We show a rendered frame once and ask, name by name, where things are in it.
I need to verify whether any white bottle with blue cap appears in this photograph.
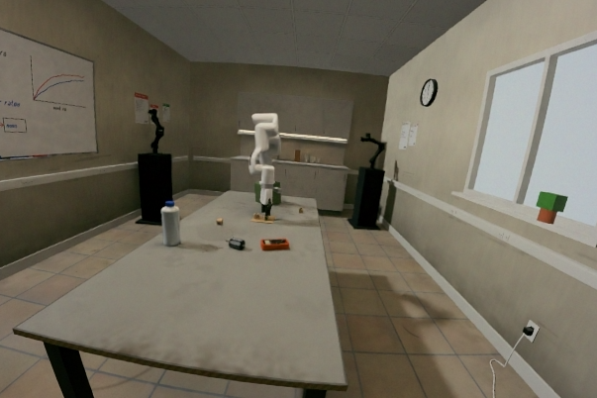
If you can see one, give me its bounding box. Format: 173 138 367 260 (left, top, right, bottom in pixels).
161 201 181 247

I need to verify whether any orange pocket multimeter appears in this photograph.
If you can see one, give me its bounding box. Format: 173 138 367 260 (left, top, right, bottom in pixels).
260 239 289 250

